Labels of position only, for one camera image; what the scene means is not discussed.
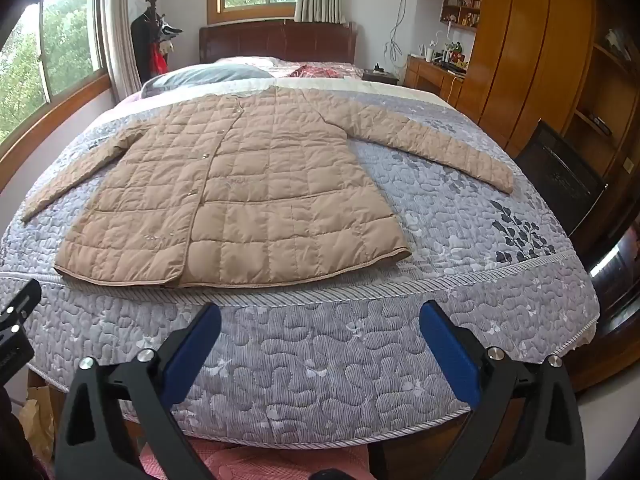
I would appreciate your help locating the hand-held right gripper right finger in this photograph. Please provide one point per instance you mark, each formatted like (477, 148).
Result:
(445, 350)

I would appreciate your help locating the dark nightstand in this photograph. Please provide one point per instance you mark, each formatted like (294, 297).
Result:
(380, 77)

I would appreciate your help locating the wooden open shelf unit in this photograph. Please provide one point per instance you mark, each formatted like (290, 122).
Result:
(610, 100)

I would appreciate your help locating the brown paper bag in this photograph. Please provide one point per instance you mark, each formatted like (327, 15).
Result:
(37, 420)

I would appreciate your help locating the beige quilted jacket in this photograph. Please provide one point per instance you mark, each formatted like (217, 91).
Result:
(250, 185)

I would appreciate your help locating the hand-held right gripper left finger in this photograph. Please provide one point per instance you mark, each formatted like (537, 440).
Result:
(192, 355)

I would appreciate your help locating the grey patterned quilted bedspread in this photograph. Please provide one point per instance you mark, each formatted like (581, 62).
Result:
(350, 360)

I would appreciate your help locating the black chair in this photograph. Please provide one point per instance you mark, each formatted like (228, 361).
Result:
(560, 175)

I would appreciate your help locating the wooden coat rack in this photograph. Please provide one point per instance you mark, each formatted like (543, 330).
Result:
(151, 0)

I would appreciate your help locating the red patterned blanket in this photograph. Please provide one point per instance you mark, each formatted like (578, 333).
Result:
(320, 71)

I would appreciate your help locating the grey pillow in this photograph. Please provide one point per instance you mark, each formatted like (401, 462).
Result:
(200, 77)

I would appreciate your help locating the person's pink clothing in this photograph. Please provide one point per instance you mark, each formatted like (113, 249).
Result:
(240, 465)

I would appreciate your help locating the wall shelf with books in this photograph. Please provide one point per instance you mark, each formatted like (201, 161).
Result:
(462, 7)

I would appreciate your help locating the large wooden framed window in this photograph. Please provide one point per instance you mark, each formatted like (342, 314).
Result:
(60, 50)

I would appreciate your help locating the small desk ornaments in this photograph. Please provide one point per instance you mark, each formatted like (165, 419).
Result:
(450, 55)

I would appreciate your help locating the wooden wardrobe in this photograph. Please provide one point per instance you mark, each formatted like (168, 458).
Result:
(530, 35)

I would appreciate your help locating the dark glossy furniture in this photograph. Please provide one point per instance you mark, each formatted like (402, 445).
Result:
(620, 285)

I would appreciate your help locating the wooden desk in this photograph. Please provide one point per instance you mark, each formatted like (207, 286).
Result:
(430, 77)

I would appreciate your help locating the cream bed sheet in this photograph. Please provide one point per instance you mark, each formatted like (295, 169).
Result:
(390, 89)

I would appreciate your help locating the red hanging garment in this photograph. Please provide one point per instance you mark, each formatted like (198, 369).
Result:
(160, 60)

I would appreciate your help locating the dark wooden headboard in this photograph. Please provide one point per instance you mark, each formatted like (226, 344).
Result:
(275, 42)

